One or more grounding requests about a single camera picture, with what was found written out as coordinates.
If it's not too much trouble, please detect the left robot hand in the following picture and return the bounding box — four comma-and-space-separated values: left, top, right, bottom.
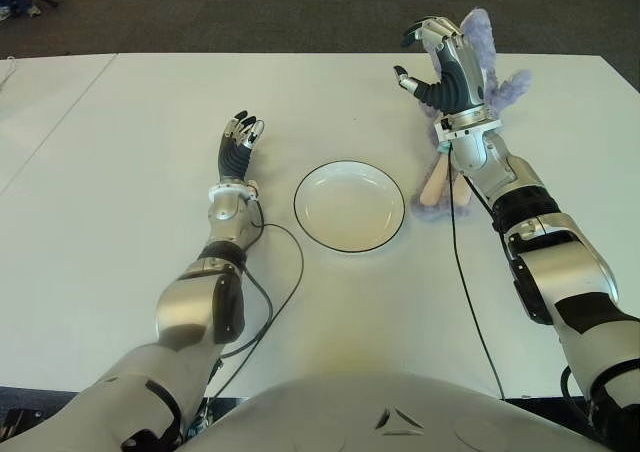
218, 110, 265, 181

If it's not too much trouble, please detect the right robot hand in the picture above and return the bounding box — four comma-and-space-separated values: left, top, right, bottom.
393, 16, 489, 118

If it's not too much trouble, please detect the purple plush bunny doll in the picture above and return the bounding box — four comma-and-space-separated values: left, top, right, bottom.
410, 7, 534, 222

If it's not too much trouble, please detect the white plate with black rim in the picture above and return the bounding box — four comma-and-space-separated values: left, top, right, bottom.
293, 159, 406, 253

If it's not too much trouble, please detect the grey robot torso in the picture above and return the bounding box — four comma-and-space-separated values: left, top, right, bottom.
179, 370, 606, 452

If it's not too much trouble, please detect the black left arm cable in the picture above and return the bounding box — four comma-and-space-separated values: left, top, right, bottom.
199, 199, 305, 403

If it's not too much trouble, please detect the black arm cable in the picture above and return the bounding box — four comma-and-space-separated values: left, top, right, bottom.
447, 144, 506, 401
199, 199, 305, 403

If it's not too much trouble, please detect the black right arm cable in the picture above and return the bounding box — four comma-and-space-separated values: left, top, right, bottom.
447, 144, 506, 401

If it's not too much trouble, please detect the thin white cable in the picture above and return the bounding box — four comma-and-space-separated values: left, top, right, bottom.
0, 57, 16, 98

